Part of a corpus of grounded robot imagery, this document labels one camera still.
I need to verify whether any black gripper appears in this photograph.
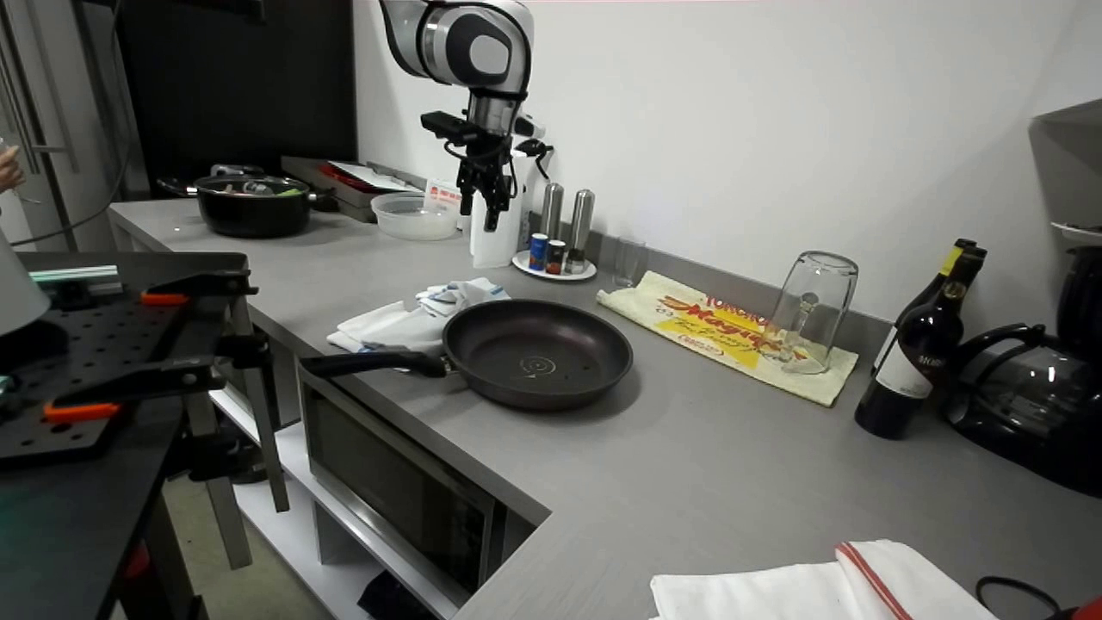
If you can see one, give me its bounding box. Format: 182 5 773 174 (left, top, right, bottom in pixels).
455 127 521 233

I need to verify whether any black frying pan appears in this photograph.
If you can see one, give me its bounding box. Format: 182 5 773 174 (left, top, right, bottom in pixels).
299 296 637 412

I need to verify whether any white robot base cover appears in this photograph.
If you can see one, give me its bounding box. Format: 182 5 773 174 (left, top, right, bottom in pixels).
0 233 56 337

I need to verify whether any folded white cloth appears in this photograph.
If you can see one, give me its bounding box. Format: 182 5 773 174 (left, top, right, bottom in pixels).
325 296 451 354

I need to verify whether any white cloth red stripe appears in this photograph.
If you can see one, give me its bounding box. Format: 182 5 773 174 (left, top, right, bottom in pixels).
649 532 998 620

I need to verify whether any person hand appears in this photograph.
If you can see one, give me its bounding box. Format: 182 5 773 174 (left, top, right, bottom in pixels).
0 142 28 196

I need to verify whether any white packet red label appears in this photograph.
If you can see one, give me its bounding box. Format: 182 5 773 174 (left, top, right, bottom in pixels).
420 174 473 222

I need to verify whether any white paper towel roll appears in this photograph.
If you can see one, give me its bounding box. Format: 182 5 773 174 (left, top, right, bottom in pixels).
465 142 533 270

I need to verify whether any steel shaker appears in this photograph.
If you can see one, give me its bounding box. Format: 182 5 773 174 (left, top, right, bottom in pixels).
537 179 566 245
570 185 597 257

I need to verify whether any clear plastic container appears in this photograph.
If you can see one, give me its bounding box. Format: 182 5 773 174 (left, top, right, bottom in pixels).
370 189 462 245

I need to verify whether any small white plate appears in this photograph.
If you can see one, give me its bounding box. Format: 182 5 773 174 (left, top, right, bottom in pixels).
510 246 601 285

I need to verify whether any flat grey box red print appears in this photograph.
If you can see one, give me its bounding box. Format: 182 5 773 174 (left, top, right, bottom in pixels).
278 153 431 222

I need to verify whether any black bowl on counter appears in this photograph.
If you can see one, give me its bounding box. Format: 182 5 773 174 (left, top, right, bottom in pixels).
155 160 319 241

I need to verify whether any yellow mat red print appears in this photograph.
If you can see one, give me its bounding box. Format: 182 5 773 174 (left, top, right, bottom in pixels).
597 269 861 408

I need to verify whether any steel microwave oven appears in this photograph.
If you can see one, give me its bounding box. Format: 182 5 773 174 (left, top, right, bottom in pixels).
299 360 544 609

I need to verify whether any clear glass mug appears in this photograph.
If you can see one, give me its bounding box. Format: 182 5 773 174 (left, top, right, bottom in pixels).
765 246 861 379

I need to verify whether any black perforated board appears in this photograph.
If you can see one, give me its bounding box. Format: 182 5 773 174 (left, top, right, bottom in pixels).
0 299 188 464

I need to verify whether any dark wine bottle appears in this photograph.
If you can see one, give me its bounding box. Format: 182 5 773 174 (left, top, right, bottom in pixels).
852 233 990 440

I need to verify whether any grey black coffee maker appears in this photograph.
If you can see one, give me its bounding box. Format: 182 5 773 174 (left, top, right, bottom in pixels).
1025 95 1102 373

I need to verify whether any black wall plug cable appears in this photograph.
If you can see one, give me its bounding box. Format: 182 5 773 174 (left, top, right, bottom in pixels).
518 135 558 181

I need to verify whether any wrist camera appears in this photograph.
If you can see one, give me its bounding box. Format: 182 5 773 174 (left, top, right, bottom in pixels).
418 107 485 145

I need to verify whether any black wall panel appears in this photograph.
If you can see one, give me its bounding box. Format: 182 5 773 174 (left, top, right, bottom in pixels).
114 0 359 189

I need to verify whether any black clamp orange handle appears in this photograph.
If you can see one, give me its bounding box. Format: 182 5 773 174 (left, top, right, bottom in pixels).
114 252 261 314
38 327 294 515

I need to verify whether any thin black cable loop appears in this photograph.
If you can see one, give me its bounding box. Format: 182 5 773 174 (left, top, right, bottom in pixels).
972 571 1063 620

